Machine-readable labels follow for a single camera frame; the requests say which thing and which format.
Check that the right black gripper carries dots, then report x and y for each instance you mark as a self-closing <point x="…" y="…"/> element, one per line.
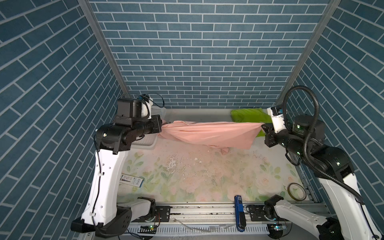
<point x="269" y="130"/>

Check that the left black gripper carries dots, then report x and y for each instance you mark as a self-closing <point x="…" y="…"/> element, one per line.
<point x="156" y="122"/>

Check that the neon green shorts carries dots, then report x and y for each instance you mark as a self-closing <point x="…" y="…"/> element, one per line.
<point x="250" y="116"/>

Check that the pink shorts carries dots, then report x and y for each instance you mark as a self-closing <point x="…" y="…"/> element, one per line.
<point x="221" y="135"/>

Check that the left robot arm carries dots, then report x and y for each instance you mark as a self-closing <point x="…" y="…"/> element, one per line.
<point x="102" y="214"/>

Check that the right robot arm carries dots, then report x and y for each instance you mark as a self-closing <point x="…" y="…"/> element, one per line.
<point x="335" y="172"/>

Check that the brown tape roll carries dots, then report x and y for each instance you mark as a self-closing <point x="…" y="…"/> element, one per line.
<point x="297" y="192"/>

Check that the blue handheld tool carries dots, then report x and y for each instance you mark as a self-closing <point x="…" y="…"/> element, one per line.
<point x="240" y="214"/>

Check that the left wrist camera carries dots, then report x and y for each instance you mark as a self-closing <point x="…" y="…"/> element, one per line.
<point x="130" y="111"/>

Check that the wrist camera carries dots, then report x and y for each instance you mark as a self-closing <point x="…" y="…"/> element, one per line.
<point x="277" y="117"/>
<point x="130" y="111"/>

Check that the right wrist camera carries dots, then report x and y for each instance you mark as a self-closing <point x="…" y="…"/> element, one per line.
<point x="277" y="117"/>

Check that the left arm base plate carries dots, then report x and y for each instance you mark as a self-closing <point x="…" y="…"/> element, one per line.
<point x="162" y="214"/>

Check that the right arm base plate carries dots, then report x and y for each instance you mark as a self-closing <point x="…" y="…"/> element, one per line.
<point x="256" y="212"/>

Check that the aluminium front rail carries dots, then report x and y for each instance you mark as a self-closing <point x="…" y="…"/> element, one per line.
<point x="224" y="213"/>

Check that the white slotted cable duct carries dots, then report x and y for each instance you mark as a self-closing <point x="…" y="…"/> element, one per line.
<point x="179" y="230"/>

